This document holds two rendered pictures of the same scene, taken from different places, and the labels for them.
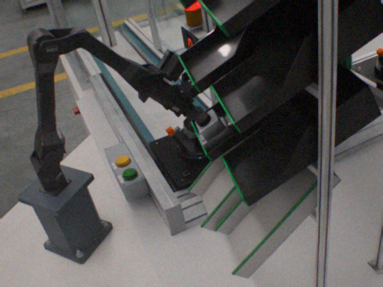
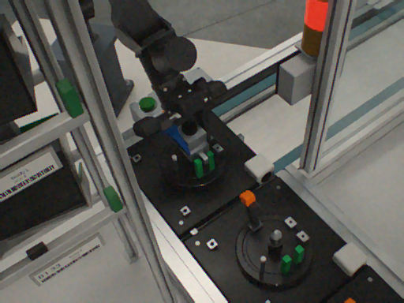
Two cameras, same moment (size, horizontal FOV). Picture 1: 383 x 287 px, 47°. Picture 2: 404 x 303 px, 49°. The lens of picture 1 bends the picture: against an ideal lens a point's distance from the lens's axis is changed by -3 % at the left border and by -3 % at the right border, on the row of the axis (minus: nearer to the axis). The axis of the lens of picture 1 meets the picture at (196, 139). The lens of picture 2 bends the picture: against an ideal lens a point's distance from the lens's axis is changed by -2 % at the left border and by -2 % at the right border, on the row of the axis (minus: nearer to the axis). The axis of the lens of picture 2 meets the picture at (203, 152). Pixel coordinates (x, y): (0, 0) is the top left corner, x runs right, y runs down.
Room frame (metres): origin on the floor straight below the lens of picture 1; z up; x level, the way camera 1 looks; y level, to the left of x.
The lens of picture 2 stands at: (0.94, -0.56, 1.74)
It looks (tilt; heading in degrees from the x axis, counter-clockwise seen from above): 53 degrees down; 77
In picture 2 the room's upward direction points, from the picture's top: 6 degrees counter-clockwise
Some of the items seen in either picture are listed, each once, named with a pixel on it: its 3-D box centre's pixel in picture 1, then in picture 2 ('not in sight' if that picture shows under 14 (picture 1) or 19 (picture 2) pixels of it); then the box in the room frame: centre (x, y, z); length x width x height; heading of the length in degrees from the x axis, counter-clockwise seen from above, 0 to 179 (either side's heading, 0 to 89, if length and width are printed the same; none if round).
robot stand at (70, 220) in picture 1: (68, 212); (92, 72); (0.89, 0.37, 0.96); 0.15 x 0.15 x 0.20; 56
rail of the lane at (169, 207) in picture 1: (128, 136); (248, 84); (1.26, 0.22, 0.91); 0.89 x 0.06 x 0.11; 18
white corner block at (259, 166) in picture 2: not in sight; (259, 170); (1.17, -0.07, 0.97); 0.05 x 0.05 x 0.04; 18
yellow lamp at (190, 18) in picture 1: (193, 16); (318, 34); (1.26, -0.06, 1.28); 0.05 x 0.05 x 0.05
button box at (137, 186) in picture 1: (125, 169); (173, 100); (1.06, 0.22, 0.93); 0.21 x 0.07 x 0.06; 18
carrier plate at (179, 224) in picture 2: (200, 150); (193, 166); (1.05, -0.01, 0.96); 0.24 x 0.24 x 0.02; 18
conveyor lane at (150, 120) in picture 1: (173, 115); (302, 121); (1.34, 0.06, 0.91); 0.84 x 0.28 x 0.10; 18
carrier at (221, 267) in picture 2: not in sight; (274, 242); (1.13, -0.25, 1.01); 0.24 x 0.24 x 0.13; 18
